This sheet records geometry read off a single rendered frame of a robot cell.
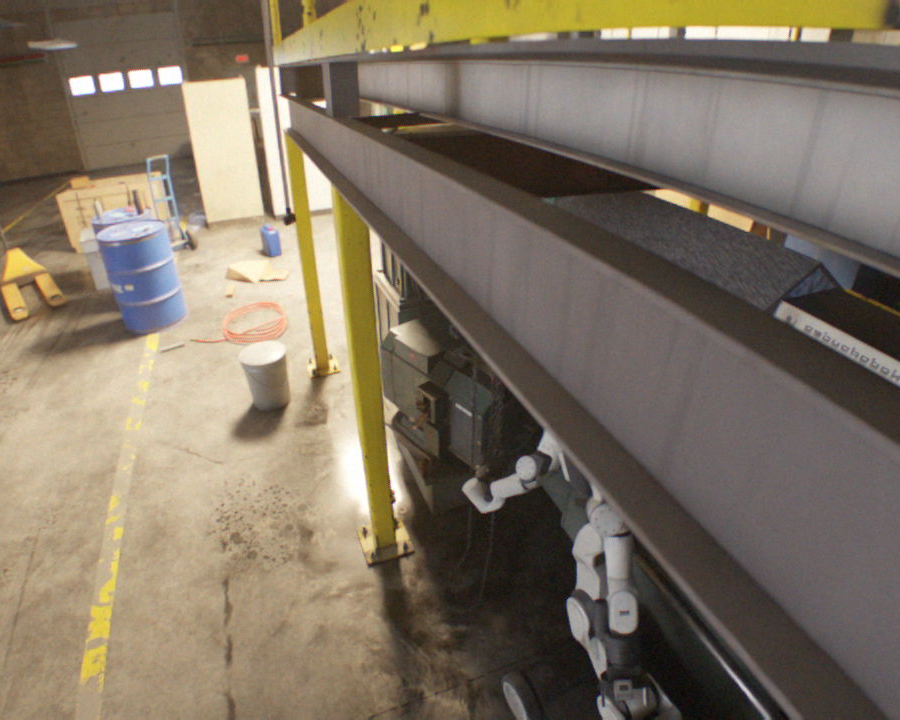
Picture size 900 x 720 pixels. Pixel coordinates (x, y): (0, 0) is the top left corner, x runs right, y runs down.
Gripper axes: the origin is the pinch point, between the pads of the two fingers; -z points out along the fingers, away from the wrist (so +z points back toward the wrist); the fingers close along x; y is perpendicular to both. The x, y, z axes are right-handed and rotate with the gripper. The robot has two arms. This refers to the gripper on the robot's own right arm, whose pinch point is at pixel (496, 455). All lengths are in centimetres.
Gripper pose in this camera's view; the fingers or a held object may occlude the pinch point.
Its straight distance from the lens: 205.4
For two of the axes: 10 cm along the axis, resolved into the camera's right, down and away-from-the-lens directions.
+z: -3.4, 4.9, -8.0
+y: 0.0, -8.5, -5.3
